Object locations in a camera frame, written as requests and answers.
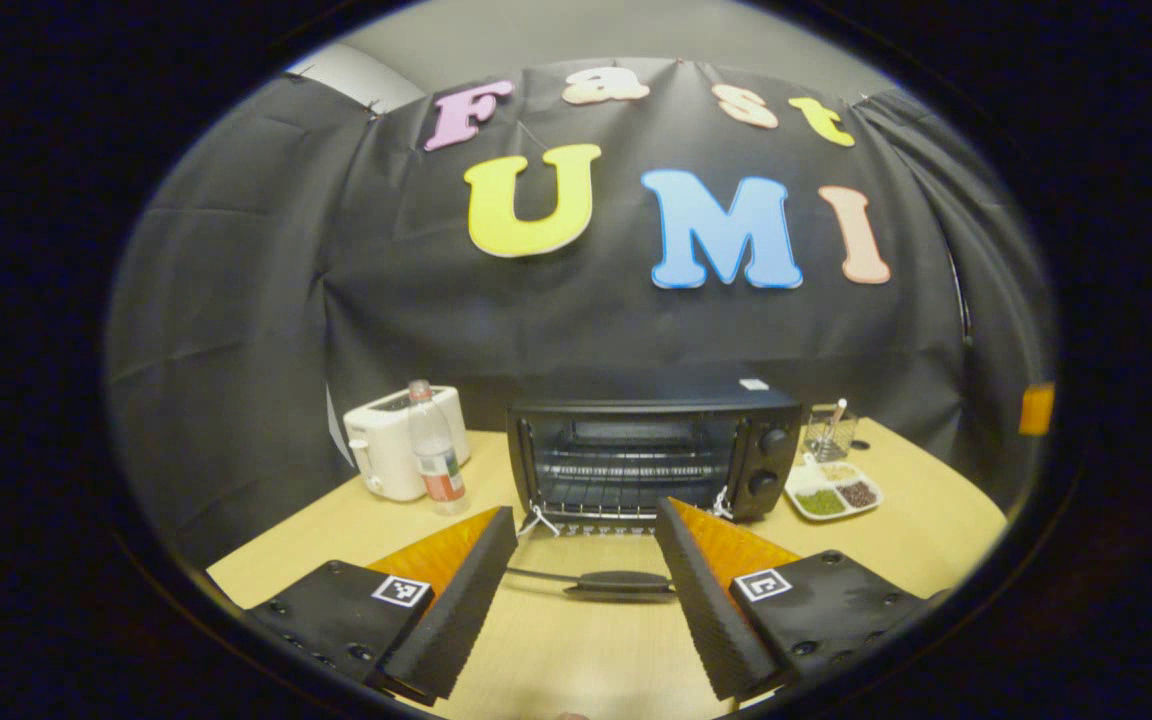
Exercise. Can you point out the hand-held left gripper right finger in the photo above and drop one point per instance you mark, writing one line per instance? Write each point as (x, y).
(701, 610)

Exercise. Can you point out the black backdrop cloth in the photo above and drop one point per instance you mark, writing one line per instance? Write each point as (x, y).
(266, 300)

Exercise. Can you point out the black electric oven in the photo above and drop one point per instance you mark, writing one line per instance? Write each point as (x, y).
(766, 440)

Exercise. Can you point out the white toaster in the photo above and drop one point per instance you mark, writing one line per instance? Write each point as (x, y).
(381, 450)

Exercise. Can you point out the white divided plate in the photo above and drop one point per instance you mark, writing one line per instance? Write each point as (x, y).
(831, 485)

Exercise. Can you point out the clear plastic bottle red label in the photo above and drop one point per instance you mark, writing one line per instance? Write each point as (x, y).
(436, 460)

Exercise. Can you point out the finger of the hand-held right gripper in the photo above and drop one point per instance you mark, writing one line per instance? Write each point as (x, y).
(1037, 410)

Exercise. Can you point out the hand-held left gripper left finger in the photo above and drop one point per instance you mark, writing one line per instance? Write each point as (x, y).
(456, 610)

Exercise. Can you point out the yellow soybeans pile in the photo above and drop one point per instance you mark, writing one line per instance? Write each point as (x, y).
(839, 472)

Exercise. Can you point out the green mung beans pile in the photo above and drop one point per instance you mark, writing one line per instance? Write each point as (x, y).
(820, 503)

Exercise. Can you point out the dark red beans pile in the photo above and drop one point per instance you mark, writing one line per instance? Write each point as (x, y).
(857, 494)

